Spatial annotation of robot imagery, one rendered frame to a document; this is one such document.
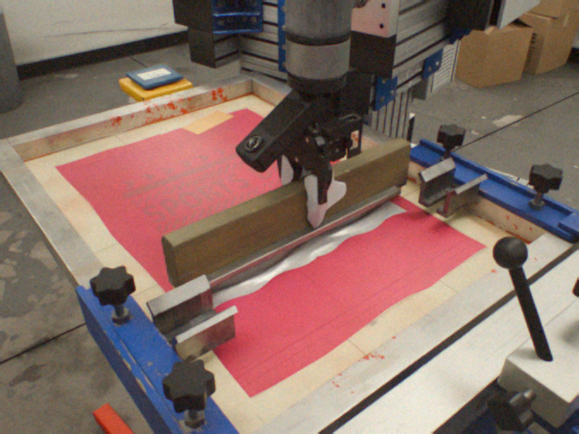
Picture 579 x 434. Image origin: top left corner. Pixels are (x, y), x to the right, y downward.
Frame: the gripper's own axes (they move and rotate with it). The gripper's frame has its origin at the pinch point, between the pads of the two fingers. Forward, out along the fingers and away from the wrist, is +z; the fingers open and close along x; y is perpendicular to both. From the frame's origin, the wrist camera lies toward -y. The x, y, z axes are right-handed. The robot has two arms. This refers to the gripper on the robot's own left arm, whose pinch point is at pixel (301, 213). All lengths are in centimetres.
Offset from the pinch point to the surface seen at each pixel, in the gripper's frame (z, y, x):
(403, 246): 4.8, 10.8, -10.0
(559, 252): 1.3, 22.1, -26.2
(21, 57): 85, 43, 359
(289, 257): 4.1, -4.2, -2.5
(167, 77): 3, 13, 66
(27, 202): 1.2, -28.9, 28.6
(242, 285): 4.2, -12.2, -3.1
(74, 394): 100, -27, 77
